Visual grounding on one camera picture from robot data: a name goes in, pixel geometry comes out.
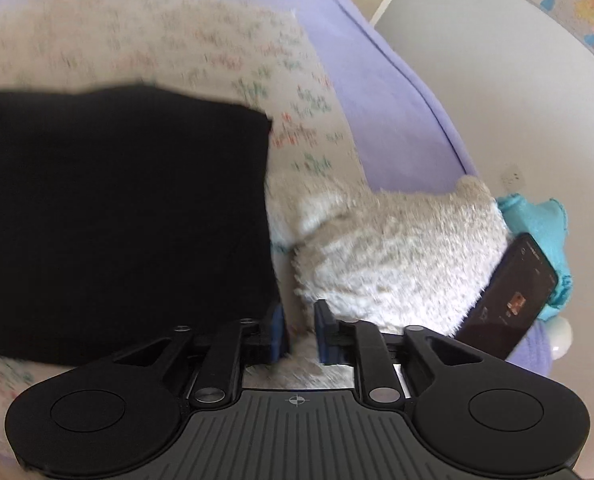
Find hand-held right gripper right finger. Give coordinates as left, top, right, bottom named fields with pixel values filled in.
left=313, top=299, right=486, bottom=405

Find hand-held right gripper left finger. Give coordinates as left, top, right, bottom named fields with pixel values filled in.
left=110, top=304, right=290, bottom=406

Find black pants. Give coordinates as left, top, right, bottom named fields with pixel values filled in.
left=0, top=84, right=279, bottom=367

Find fluffy white pillow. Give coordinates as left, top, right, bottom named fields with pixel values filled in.
left=267, top=174, right=516, bottom=358

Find black smartphone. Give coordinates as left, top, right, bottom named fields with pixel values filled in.
left=454, top=232, right=560, bottom=362

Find purple bed sheet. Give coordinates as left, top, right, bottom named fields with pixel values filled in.
left=0, top=0, right=478, bottom=196

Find white round object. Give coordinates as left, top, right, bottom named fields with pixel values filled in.
left=548, top=317, right=574, bottom=359

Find turquoise plush toy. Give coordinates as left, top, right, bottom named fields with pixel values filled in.
left=497, top=194, right=576, bottom=322

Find floral print blanket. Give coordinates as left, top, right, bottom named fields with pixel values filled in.
left=0, top=0, right=364, bottom=461

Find wall map poster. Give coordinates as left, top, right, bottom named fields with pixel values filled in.
left=507, top=0, right=594, bottom=80

